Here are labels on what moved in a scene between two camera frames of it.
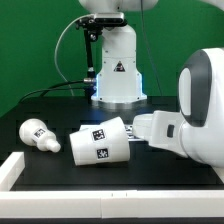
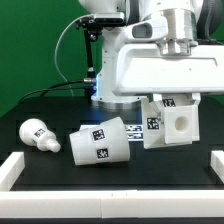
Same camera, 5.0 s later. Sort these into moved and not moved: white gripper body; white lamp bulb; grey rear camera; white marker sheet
Moved: white gripper body
Not moved: white marker sheet; grey rear camera; white lamp bulb
